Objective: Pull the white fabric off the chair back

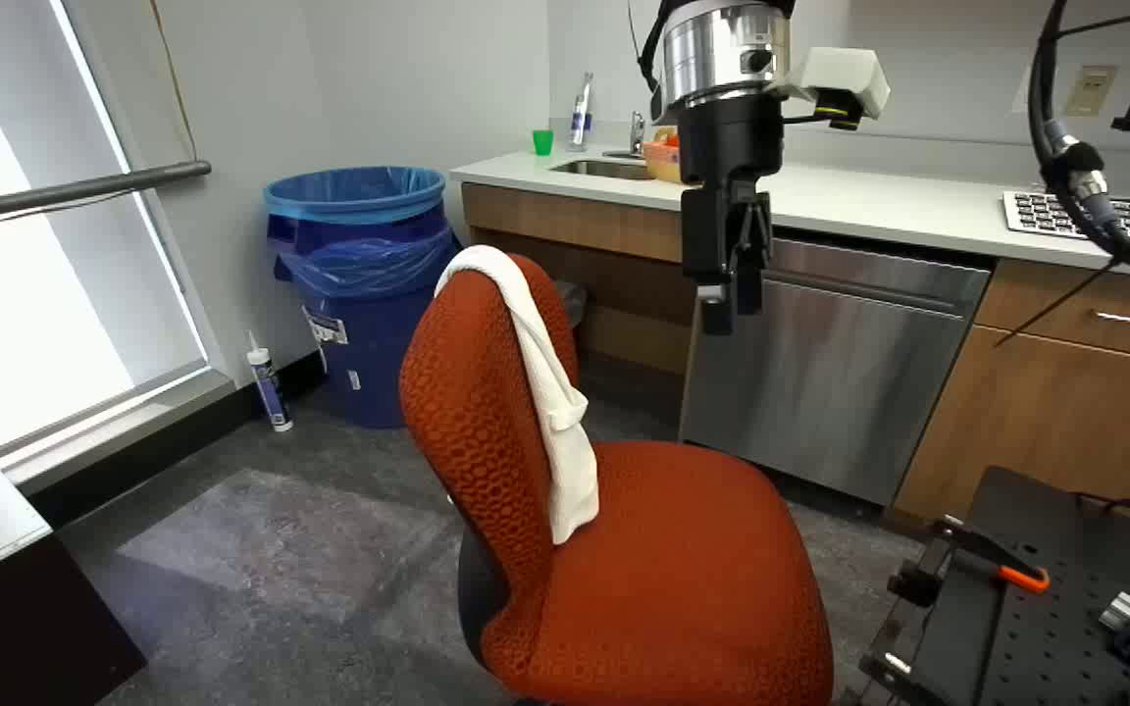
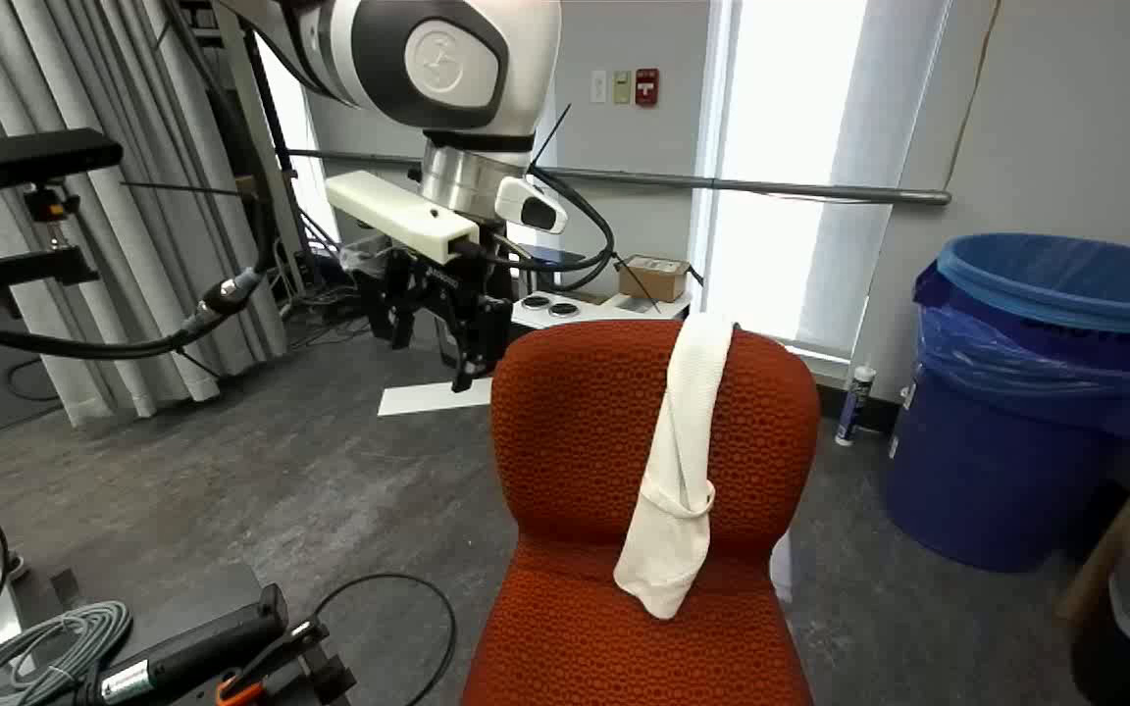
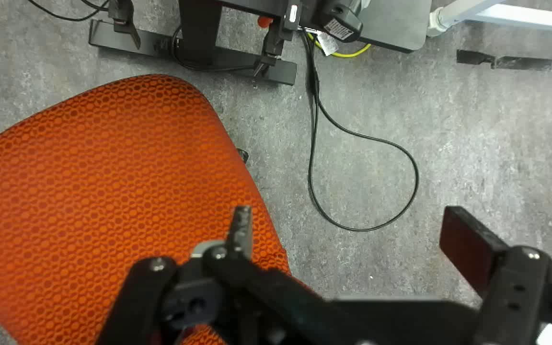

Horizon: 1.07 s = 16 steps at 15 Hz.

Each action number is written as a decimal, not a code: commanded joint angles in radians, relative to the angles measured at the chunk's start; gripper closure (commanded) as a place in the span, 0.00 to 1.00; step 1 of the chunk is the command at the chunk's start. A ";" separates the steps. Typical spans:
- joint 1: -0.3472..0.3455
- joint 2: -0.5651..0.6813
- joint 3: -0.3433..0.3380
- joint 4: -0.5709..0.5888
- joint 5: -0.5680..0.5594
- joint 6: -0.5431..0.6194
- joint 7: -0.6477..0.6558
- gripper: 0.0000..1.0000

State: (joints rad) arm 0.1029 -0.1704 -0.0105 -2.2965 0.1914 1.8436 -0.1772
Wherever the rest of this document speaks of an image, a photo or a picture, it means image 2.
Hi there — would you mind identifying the coiled grey cable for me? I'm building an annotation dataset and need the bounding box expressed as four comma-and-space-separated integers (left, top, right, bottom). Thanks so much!
0, 597, 136, 706

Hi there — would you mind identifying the blue bin liner bag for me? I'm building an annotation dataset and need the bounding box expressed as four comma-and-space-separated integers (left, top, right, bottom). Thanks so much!
909, 231, 1130, 444

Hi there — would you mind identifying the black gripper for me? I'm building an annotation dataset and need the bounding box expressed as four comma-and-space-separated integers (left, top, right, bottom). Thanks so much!
361, 244, 518, 396

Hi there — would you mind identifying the black camera bar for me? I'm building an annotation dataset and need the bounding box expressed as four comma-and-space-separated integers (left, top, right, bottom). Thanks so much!
0, 127, 127, 197

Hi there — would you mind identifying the small cardboard box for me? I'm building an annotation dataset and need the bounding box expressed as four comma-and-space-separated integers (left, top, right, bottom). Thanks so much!
616, 252, 691, 307

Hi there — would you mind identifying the blue plastic trash bin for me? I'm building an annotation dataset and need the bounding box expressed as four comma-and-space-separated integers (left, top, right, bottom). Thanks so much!
880, 231, 1130, 578

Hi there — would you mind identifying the white window blind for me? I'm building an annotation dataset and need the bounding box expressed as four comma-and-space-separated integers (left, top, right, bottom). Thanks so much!
691, 0, 953, 361
255, 35, 347, 252

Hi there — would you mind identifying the red upholstered chair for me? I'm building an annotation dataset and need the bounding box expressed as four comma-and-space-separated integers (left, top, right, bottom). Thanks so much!
460, 316, 825, 706

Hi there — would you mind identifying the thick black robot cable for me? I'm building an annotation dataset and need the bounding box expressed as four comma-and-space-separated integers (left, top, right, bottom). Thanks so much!
0, 264, 268, 363

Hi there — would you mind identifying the grey pleated curtain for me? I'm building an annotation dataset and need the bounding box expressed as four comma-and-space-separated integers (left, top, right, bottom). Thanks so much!
0, 0, 293, 426

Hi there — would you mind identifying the white fabric towel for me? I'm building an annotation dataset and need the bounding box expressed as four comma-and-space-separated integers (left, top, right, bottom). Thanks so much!
607, 310, 743, 625

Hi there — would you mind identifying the white flat floor board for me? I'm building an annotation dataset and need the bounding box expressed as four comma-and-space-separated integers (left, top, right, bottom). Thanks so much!
374, 376, 500, 424

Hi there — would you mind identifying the small white table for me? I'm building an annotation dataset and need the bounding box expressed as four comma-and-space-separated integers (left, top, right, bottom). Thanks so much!
506, 290, 696, 339

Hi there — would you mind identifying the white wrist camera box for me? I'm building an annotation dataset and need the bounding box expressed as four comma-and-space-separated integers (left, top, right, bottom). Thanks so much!
320, 170, 486, 267

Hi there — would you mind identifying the red fire alarm pull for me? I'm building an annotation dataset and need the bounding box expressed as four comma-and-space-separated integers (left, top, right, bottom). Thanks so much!
633, 64, 663, 114

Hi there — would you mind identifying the orange black clamp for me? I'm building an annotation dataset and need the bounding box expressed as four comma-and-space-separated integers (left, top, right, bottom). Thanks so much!
213, 614, 361, 706

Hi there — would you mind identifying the thin black floor cable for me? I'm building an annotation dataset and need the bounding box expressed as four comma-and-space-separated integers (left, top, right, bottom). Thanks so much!
307, 570, 462, 706

